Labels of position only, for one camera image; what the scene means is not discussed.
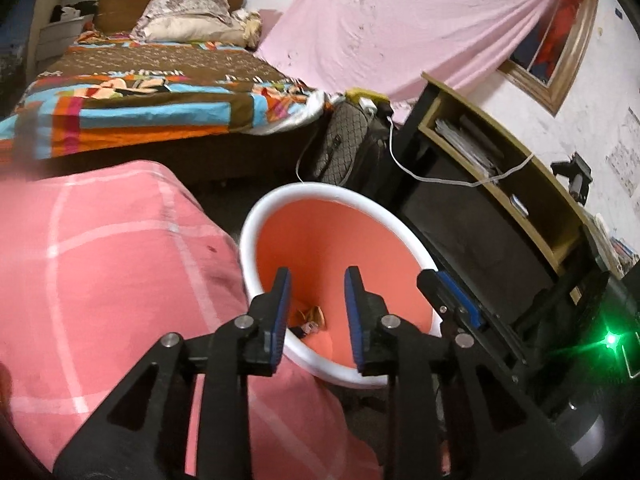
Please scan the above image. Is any white bedside drawer cabinet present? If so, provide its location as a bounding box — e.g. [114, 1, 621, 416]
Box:
[35, 14, 93, 72]

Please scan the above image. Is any black phone holder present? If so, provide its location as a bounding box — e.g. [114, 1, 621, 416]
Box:
[550, 152, 592, 206]

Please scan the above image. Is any white charging cable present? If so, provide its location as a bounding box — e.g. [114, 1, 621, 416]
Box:
[294, 114, 535, 189]

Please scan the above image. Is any pink checkered blanket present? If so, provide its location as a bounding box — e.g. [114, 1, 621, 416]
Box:
[0, 159, 384, 480]

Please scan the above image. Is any red round wrapper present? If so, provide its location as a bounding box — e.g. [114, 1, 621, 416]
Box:
[292, 307, 326, 338]

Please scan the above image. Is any wooden desk shelf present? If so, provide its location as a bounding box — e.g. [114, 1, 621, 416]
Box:
[390, 76, 613, 321]

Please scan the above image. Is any quilted grey bag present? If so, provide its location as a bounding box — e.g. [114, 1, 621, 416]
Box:
[308, 98, 394, 197]

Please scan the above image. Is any wooden window frame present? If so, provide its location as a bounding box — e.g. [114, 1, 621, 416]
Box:
[500, 0, 599, 115]

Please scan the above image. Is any orange trash bin white rim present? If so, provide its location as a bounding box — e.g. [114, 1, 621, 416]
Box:
[240, 183, 440, 389]

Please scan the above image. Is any colourful striped bed quilt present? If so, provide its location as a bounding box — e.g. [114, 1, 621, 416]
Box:
[1, 32, 328, 165]

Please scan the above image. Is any stack of papers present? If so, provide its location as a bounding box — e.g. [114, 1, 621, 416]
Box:
[435, 115, 504, 177]

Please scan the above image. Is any yellow power strip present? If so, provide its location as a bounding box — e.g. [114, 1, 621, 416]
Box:
[345, 88, 390, 110]

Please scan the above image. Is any pink hanging sheet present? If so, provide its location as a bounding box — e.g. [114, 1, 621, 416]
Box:
[257, 0, 558, 103]

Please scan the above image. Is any red hanging cloth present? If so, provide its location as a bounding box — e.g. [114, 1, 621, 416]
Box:
[534, 0, 582, 81]

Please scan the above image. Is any floral pillow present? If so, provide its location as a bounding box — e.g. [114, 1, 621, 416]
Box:
[130, 0, 262, 49]

